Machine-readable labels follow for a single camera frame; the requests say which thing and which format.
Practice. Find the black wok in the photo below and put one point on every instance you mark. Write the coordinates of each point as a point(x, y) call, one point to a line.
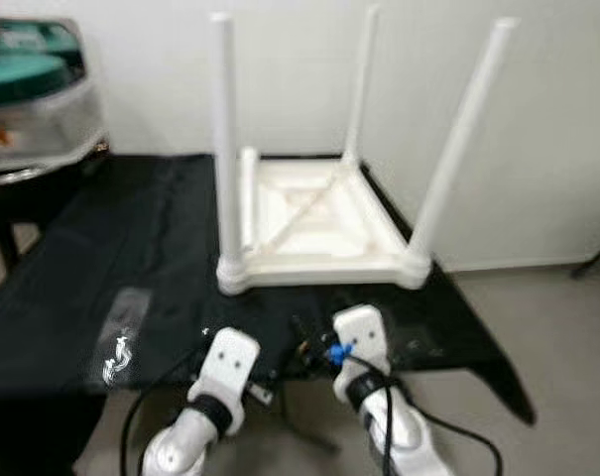
point(42, 177)

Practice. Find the green pot lid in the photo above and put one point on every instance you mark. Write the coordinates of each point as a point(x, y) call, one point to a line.
point(22, 79)

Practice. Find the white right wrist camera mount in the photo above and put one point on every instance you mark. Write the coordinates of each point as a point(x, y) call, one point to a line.
point(364, 337)

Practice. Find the white ribbed plastic tabletop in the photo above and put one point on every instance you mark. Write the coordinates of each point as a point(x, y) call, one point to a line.
point(319, 228)

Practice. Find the black tablecloth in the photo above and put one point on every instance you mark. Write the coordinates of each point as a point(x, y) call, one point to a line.
point(61, 268)

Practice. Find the black folding chair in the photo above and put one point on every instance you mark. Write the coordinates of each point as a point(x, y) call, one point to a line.
point(597, 258)

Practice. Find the stainless steel container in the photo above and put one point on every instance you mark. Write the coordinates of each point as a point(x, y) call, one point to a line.
point(52, 124)

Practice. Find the white plastic table leg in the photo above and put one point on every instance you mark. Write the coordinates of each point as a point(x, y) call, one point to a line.
point(361, 89)
point(463, 129)
point(225, 149)
point(248, 198)

